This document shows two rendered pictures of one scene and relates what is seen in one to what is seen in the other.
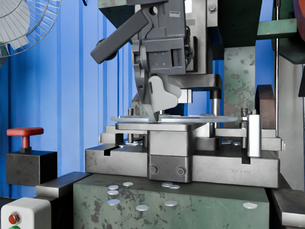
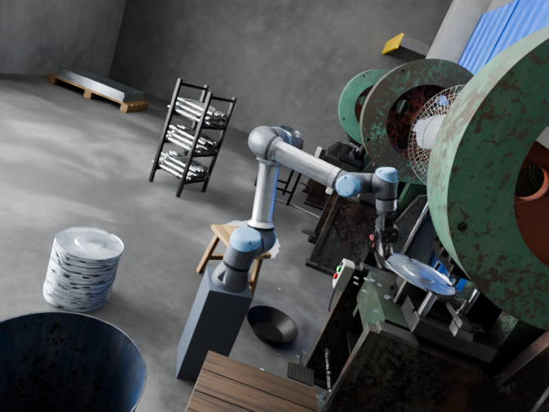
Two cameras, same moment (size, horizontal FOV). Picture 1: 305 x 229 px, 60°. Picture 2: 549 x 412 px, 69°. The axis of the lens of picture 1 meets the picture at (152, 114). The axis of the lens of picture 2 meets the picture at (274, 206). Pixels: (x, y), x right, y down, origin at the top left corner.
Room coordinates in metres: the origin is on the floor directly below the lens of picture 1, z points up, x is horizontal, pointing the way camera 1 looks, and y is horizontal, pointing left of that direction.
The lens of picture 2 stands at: (-0.46, -1.24, 1.28)
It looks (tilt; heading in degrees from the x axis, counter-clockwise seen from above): 17 degrees down; 71
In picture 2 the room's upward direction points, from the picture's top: 22 degrees clockwise
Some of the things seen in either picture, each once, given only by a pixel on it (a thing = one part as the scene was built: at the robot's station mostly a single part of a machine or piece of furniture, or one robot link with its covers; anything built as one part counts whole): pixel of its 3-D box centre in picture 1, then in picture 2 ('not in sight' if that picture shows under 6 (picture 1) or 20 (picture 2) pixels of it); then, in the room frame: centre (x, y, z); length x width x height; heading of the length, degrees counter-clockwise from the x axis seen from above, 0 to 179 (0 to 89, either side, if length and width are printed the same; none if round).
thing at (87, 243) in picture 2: not in sight; (91, 242); (-0.60, 0.53, 0.28); 0.29 x 0.29 x 0.01
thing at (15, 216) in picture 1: (14, 218); not in sight; (0.47, 0.25, 0.61); 0.02 x 0.01 x 0.02; 72
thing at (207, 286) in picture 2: not in sight; (212, 325); (-0.03, 0.16, 0.23); 0.18 x 0.18 x 0.45; 0
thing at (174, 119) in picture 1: (173, 118); (418, 273); (0.62, -0.05, 0.78); 0.29 x 0.29 x 0.01
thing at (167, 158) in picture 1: (168, 149); (399, 283); (0.57, -0.03, 0.72); 0.25 x 0.14 x 0.14; 162
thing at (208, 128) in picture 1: (183, 126); (444, 289); (0.73, -0.09, 0.76); 0.15 x 0.09 x 0.05; 72
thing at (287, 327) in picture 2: not in sight; (270, 328); (0.38, 0.47, 0.04); 0.30 x 0.30 x 0.07
